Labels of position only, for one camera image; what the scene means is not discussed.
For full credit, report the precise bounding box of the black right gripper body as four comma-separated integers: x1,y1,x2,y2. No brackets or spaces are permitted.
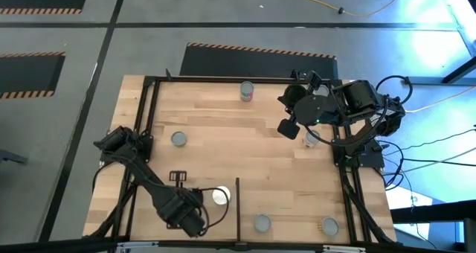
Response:
296,94,332,127

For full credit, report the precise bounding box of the red and white Juicy can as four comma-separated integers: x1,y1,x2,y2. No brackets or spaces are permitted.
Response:
303,129,321,148

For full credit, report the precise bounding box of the pink green chicken soup can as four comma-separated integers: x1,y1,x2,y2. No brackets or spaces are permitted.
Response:
239,80,255,103

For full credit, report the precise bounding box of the teal tuna can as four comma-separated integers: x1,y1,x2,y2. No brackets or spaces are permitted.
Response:
254,214,272,234

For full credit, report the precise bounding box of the orange and black patterned can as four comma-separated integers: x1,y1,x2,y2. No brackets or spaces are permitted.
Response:
318,217,340,237

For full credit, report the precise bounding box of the black desk leg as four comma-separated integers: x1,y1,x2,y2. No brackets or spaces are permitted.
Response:
403,54,476,86

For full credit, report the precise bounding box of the black desk bar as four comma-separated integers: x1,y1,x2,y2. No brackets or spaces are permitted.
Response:
390,199,476,224

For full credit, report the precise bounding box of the grey chair base leg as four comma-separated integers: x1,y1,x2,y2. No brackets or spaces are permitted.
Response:
0,148,29,165

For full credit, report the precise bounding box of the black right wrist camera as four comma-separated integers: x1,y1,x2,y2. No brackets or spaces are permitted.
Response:
277,118,300,141

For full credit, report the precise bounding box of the silver metal bracket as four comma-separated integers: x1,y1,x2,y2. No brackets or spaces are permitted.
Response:
322,244,367,253
118,240,159,251

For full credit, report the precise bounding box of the black metal table frame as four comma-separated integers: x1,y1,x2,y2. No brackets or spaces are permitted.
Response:
83,68,397,253

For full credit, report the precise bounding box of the yellow floor cable black plug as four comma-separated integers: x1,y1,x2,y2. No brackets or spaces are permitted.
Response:
297,0,412,18

